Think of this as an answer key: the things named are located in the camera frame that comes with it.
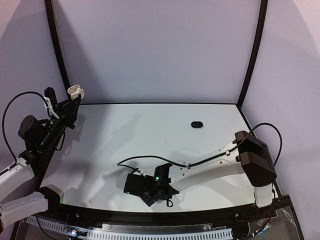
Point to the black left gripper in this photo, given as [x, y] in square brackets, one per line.
[65, 115]

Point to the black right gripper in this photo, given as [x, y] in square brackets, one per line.
[133, 185]

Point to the black earbud charging case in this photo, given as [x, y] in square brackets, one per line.
[197, 124]

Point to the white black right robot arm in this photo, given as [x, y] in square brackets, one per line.
[246, 154]

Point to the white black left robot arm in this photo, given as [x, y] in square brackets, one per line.
[41, 138]

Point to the small green circuit board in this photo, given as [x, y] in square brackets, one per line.
[72, 231]

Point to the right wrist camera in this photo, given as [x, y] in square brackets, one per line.
[138, 171]

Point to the white slotted cable duct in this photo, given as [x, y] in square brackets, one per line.
[127, 232]

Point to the black left frame post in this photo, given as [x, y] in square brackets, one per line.
[49, 9]

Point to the black frame post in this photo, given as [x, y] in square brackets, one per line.
[254, 52]
[49, 9]

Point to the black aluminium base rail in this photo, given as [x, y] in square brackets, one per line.
[236, 217]

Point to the black right frame post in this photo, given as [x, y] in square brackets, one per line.
[254, 52]

